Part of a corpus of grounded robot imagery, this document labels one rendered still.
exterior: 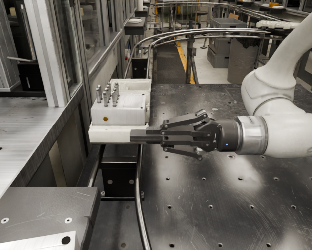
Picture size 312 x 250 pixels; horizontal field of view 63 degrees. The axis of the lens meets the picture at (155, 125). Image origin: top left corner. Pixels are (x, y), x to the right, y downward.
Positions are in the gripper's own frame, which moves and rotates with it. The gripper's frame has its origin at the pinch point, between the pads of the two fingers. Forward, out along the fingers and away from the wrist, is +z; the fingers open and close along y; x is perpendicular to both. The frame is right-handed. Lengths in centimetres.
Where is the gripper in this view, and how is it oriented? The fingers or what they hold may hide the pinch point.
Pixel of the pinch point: (145, 135)
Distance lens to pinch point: 58.0
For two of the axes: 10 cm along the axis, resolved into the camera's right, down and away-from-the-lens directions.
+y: 0.0, -8.7, -4.9
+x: 0.0, 4.9, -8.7
